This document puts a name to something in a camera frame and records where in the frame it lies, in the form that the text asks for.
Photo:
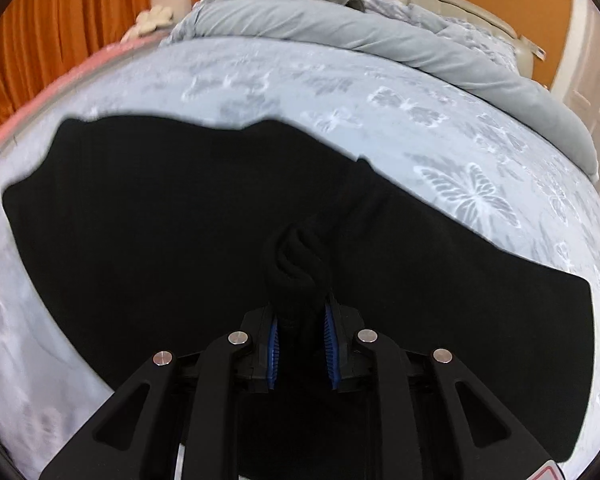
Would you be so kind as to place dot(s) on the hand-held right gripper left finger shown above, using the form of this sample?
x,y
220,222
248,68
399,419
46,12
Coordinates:
x,y
273,355

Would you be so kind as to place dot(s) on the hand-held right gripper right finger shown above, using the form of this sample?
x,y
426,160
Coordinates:
x,y
330,345

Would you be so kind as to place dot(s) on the black pants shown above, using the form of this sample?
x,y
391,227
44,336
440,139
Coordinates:
x,y
180,235

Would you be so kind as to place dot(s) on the grey butterfly bed sheet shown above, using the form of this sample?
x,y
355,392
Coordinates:
x,y
330,90

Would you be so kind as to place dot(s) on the grey rolled duvet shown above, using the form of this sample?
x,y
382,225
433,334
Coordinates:
x,y
380,30

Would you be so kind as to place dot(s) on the butterfly print pillow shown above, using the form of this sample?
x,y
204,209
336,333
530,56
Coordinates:
x,y
480,40

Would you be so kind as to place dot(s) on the pink blanket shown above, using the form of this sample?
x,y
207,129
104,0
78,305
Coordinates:
x,y
80,67

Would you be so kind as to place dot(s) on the white plush toy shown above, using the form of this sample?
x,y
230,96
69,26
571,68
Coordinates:
x,y
150,20

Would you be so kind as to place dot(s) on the white door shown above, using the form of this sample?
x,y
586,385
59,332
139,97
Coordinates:
x,y
595,85

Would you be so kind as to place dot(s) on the orange curtain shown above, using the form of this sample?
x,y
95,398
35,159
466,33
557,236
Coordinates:
x,y
55,20

